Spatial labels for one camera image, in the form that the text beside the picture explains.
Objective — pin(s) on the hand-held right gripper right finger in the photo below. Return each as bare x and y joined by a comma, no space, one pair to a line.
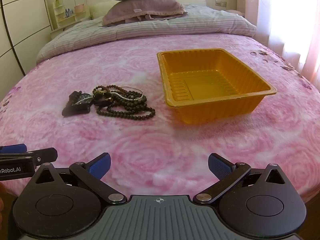
219,166

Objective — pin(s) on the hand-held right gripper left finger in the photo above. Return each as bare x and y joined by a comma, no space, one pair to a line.
100,167

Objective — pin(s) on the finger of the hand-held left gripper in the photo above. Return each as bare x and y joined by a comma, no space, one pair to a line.
12,148
45,154

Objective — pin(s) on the black watch with silver dial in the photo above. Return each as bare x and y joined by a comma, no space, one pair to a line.
75,110

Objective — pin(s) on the black and gold watch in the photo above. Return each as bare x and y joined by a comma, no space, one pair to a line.
102,102

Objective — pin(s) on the orange plastic tray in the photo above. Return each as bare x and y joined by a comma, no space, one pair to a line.
212,85

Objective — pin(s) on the pink floral blanket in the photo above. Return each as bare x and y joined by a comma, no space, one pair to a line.
150,142

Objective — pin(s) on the cream wardrobe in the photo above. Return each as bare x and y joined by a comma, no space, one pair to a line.
25,17

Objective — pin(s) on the cream shelf unit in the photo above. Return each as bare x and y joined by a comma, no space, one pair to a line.
62,17

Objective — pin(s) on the dark blue bottle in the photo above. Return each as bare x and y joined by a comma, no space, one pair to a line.
67,11

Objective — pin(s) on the striped grey quilt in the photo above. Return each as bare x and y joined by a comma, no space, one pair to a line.
150,27

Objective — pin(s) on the pink container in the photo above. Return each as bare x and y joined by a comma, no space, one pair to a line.
80,8

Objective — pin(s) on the pink cushion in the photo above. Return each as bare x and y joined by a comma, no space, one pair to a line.
235,12

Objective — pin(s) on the pink sheer curtain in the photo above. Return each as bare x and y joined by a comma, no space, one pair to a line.
287,17

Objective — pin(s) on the mauve pillow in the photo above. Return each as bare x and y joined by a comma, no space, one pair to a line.
145,7

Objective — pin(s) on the wall socket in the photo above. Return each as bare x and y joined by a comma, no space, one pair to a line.
220,3

